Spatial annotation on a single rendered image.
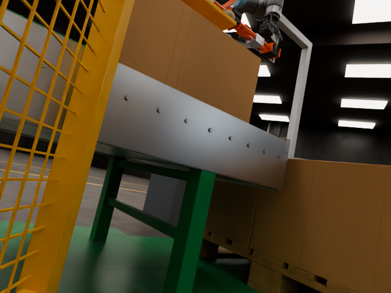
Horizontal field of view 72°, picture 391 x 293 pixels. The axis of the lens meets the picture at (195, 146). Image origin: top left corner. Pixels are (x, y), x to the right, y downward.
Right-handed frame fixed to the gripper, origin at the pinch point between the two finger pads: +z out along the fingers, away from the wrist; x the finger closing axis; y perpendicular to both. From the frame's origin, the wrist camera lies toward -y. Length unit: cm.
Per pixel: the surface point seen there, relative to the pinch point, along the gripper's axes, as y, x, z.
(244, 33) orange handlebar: 22.9, 1.1, 2.1
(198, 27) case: 65, 22, 30
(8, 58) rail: 113, 37, 69
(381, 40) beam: -406, -84, -249
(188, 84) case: 63, 22, 51
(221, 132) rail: 58, 37, 67
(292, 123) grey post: -283, -161, -52
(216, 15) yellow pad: 52, 13, 14
